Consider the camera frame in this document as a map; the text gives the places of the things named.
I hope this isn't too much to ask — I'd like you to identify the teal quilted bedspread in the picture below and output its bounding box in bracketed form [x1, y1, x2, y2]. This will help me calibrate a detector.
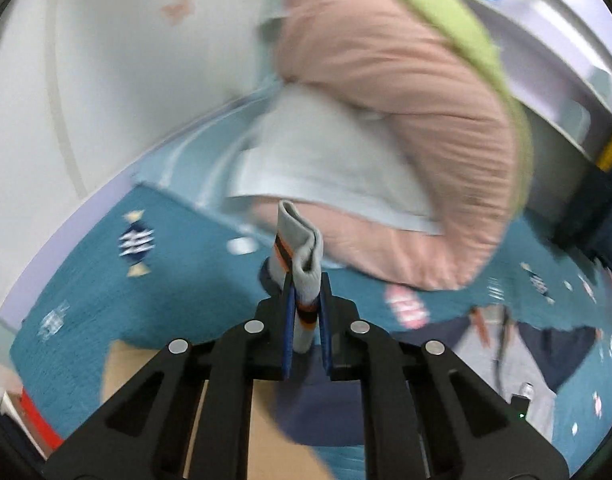
[8, 84, 612, 480]

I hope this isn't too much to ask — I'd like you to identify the navy and yellow quilted jacket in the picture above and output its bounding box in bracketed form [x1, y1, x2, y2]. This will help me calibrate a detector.
[552, 136, 612, 272]

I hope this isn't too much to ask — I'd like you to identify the grey and navy sweatshirt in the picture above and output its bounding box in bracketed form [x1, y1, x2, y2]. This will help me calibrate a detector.
[259, 200, 596, 474]

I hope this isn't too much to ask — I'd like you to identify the pink folded duvet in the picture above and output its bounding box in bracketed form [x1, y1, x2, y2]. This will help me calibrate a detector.
[276, 0, 520, 290]

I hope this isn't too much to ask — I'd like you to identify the tan folded garment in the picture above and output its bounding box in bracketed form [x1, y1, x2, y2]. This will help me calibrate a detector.
[100, 340, 333, 479]

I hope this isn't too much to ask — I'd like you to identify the green blanket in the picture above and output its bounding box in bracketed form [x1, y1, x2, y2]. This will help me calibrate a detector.
[400, 0, 534, 216]

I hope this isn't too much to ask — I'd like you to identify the red fabric item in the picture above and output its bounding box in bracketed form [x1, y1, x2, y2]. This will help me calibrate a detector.
[21, 389, 63, 451]

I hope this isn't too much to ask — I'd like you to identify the white pillow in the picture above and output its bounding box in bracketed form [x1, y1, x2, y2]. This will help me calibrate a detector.
[229, 84, 443, 235]

